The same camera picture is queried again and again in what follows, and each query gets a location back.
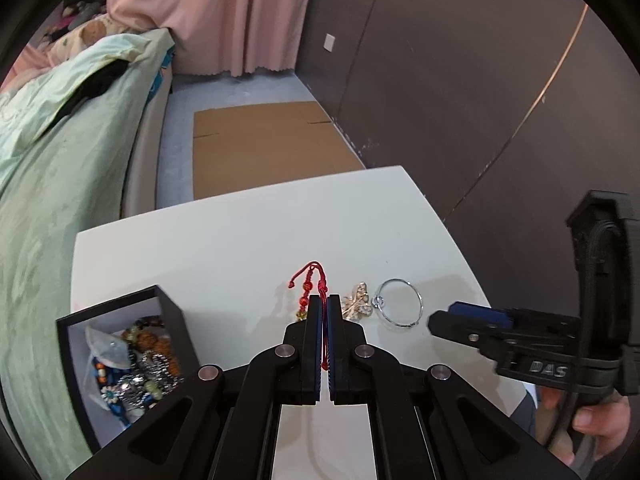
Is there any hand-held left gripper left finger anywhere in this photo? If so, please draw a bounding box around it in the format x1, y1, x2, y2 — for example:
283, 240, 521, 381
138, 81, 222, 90
65, 295, 323, 480

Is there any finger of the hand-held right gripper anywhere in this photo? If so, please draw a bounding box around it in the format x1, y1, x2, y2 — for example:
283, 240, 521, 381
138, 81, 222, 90
427, 301, 521, 358

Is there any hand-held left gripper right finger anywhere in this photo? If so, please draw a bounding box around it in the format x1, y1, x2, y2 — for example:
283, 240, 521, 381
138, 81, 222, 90
327, 294, 583, 480

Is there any red string bracelet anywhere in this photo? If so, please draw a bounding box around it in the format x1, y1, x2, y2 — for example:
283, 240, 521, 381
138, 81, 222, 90
286, 261, 335, 372

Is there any black jewelry box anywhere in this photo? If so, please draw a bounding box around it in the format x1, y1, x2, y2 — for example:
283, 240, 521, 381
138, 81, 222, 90
56, 285, 201, 453

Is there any brown wooden bead bracelet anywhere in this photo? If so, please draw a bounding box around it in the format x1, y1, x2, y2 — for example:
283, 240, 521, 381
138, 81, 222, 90
127, 327, 176, 376

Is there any grey braided bracelet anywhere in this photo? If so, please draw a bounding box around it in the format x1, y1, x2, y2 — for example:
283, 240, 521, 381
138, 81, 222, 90
135, 352, 183, 391

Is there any dark green bead bracelet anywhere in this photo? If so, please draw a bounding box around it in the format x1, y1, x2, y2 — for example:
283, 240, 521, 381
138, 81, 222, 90
122, 316, 163, 341

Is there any clear plastic bag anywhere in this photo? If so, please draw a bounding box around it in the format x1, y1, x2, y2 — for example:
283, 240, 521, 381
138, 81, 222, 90
85, 325, 132, 368

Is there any blue bead bracelet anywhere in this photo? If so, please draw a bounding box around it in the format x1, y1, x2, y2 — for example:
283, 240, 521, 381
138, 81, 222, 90
90, 355, 133, 428

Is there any person's right hand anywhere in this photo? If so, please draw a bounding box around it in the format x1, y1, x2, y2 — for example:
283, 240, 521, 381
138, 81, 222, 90
535, 387, 632, 466

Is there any gold butterfly brooch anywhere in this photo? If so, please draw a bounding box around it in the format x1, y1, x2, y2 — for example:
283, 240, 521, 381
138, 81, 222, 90
341, 282, 375, 322

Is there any silver bangle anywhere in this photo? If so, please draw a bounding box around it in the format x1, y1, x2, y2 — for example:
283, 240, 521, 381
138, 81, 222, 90
372, 278, 425, 330

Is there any white side table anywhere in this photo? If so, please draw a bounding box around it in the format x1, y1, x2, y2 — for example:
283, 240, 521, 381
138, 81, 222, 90
70, 165, 531, 480

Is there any flat cardboard sheet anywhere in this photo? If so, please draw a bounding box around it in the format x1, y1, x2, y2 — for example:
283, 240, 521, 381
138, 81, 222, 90
193, 101, 367, 201

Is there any green bedsheet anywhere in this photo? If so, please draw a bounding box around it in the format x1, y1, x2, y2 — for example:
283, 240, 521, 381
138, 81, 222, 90
0, 67, 168, 461

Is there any blue printed bed skirt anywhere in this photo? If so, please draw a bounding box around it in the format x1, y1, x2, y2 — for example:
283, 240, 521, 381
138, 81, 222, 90
150, 42, 176, 106

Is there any black cloth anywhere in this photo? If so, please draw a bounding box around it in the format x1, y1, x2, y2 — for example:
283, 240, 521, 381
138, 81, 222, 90
52, 60, 128, 128

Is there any wide pink curtain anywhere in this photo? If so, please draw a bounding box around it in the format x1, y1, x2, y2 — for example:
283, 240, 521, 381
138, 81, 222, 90
107, 0, 313, 78

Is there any pale green duvet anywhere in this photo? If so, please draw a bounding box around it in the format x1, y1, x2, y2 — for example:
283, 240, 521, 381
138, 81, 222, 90
0, 28, 173, 186

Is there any printed cream pillow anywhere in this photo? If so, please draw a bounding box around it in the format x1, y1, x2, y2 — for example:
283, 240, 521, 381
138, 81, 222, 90
50, 12, 151, 56

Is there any pink cushion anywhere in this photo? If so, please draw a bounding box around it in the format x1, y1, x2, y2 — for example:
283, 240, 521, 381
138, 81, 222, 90
0, 45, 53, 93

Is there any pile of plush toys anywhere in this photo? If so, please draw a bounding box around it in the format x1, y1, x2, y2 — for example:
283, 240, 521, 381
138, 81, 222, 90
42, 0, 111, 41

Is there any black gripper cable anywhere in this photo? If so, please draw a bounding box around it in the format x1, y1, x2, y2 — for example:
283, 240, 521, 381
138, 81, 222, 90
545, 222, 621, 466

